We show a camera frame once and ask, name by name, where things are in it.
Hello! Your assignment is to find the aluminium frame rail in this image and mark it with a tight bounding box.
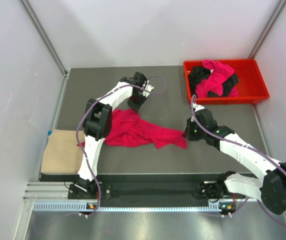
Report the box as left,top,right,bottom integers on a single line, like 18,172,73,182
22,179,286,201

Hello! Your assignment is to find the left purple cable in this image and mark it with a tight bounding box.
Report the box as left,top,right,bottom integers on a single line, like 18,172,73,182
75,75,167,218

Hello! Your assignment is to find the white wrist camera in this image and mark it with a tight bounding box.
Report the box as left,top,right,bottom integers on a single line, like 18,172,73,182
142,84,154,98
191,102,205,115

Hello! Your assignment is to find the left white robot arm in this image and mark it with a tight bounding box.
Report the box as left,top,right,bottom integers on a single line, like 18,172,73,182
70,72,154,199

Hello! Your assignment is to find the red plastic bin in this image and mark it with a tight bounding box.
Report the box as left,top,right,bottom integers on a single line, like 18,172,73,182
196,59,270,105

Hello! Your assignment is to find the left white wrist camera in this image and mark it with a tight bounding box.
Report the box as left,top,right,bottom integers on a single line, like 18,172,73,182
142,84,154,98

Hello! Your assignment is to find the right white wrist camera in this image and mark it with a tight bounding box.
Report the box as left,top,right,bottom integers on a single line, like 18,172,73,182
191,102,205,115

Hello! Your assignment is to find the grey slotted cable duct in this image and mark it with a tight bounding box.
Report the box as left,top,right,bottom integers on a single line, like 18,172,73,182
33,200,235,213

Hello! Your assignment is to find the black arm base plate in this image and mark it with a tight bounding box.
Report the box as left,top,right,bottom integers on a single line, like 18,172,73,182
67,173,231,201

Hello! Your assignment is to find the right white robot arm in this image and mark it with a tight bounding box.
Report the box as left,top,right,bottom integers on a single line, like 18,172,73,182
183,103,286,215

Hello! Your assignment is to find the pink t shirt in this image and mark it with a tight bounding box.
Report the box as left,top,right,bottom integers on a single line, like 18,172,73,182
77,107,188,150

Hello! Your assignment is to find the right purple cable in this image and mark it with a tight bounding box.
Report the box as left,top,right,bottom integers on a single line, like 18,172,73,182
190,94,286,230

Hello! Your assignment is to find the purple cable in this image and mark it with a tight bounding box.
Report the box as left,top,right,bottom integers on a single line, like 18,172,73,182
75,75,167,218
190,94,286,230

